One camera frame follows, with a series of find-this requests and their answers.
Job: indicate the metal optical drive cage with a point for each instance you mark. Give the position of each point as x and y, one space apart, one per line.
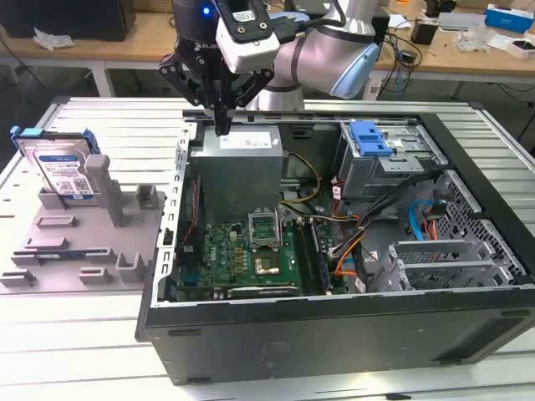
368 175

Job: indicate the dark RAM stick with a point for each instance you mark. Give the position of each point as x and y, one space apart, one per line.
321 259

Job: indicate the grey parts rack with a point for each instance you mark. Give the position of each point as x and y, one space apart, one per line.
83 234

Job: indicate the grey flat case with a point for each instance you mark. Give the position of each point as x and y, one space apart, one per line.
460 21

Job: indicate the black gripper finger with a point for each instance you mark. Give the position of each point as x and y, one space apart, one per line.
184 77
251 89

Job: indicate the black PC case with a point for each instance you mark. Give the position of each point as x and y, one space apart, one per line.
334 334

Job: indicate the large black box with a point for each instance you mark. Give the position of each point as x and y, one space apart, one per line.
83 16

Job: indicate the clear plastic bag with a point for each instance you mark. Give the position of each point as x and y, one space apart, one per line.
52 39

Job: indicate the blue plastic latch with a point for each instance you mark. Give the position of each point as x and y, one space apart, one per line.
365 138

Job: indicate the white box with black item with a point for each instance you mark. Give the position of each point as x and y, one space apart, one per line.
520 48

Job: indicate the graphics card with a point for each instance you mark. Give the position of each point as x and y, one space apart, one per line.
263 291

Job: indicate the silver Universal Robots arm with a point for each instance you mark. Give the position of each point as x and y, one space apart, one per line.
317 54

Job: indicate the green motherboard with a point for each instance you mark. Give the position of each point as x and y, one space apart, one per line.
225 250

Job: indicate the hard disk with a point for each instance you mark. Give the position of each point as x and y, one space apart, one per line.
62 167

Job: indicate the grey power supply unit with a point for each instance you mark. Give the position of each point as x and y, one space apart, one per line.
234 175

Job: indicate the metal disk bay cage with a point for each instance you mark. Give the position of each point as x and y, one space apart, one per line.
434 250

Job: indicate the small dark brown box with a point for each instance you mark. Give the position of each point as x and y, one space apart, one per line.
424 32

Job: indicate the wooden desk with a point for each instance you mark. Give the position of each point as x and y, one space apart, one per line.
138 42

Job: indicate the black speaker box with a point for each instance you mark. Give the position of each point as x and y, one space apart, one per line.
382 29

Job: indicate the blue cardboard box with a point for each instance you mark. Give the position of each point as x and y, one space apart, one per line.
510 18

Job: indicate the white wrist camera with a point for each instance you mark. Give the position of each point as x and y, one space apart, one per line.
251 50

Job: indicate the CPU socket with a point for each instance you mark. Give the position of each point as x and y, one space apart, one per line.
267 265

